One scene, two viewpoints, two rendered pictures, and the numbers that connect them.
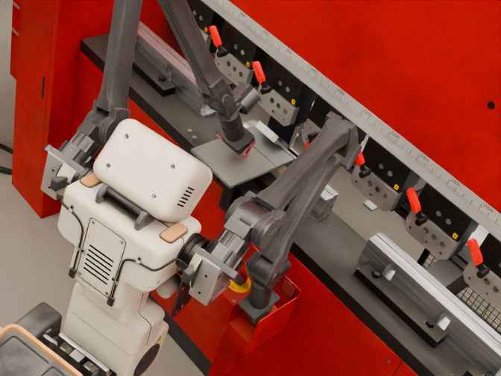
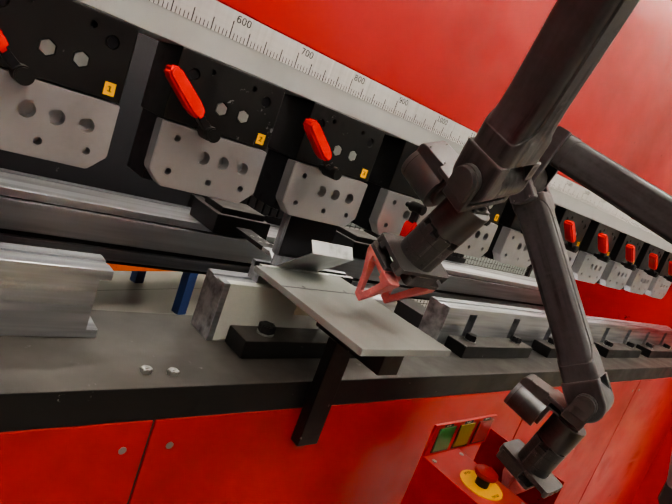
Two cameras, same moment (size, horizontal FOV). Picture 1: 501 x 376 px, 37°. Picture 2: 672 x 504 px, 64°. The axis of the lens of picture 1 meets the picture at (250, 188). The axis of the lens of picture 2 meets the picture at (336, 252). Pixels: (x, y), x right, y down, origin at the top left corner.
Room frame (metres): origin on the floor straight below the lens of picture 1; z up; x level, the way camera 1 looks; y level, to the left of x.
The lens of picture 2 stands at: (1.65, 0.80, 1.21)
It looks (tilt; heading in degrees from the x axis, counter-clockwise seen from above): 11 degrees down; 281
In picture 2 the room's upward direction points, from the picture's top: 20 degrees clockwise
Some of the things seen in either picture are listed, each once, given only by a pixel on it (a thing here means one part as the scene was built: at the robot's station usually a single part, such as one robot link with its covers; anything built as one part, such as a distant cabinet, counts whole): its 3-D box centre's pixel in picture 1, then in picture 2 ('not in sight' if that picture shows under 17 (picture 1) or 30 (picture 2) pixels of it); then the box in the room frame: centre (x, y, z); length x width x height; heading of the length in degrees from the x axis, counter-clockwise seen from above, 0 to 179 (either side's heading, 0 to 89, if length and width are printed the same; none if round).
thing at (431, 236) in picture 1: (443, 218); (512, 226); (1.54, -0.50, 1.18); 0.15 x 0.09 x 0.17; 54
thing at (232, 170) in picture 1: (243, 154); (348, 308); (1.76, 0.05, 1.00); 0.26 x 0.18 x 0.01; 144
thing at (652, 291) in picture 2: not in sight; (654, 272); (0.96, -1.31, 1.18); 0.15 x 0.09 x 0.17; 54
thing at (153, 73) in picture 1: (143, 68); not in sight; (2.18, 0.49, 0.89); 0.30 x 0.05 x 0.03; 54
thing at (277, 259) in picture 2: (282, 128); (304, 242); (1.88, -0.04, 1.05); 0.10 x 0.02 x 0.10; 54
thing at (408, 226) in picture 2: (310, 145); (406, 228); (1.74, -0.12, 1.12); 0.04 x 0.02 x 0.10; 144
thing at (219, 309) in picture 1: (250, 298); (483, 490); (1.45, -0.10, 0.75); 0.20 x 0.16 x 0.18; 56
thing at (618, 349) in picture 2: not in sight; (617, 350); (1.02, -1.14, 0.89); 0.30 x 0.05 x 0.03; 54
